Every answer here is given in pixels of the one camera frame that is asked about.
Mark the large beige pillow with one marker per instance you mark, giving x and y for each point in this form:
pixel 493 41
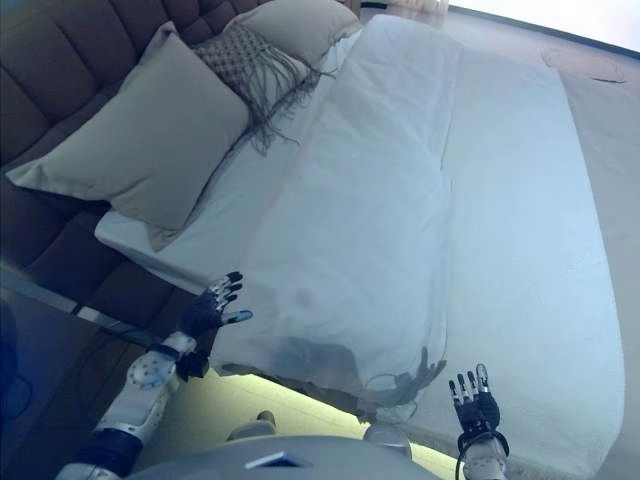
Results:
pixel 150 140
pixel 300 22

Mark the bright window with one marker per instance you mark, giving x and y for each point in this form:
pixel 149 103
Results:
pixel 550 15

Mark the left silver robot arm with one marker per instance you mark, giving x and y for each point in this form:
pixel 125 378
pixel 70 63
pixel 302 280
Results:
pixel 145 390

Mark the white bed sheet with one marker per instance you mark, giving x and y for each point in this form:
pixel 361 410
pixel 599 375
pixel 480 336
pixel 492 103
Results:
pixel 525 250

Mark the wooden nightstand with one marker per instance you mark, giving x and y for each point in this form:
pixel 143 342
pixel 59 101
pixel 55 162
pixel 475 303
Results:
pixel 60 350

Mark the silver robot torso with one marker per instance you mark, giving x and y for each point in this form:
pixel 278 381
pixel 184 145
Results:
pixel 280 460

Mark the brown tufted headboard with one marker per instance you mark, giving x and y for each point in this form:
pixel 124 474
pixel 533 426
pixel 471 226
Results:
pixel 55 60

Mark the silver robot leg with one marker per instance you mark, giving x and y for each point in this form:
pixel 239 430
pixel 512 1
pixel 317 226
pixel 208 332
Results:
pixel 255 427
pixel 387 440

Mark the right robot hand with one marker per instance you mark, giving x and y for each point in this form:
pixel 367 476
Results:
pixel 477 410

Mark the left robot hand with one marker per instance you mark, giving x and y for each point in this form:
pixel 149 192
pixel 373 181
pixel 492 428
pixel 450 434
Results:
pixel 200 320

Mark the woven fringed cushion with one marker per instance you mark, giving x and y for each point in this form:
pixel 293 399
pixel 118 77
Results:
pixel 235 55

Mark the left silver robot leg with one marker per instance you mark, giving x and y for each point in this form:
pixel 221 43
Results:
pixel 255 427

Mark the right silver robot leg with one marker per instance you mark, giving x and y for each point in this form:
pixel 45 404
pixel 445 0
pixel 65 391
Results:
pixel 387 440

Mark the white duvet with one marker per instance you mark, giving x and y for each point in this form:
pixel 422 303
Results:
pixel 360 200

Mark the beige bedspread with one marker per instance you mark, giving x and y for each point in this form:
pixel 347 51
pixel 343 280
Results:
pixel 620 200

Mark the brown upholstered bed frame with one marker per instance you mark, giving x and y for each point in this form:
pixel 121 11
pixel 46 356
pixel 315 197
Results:
pixel 130 290

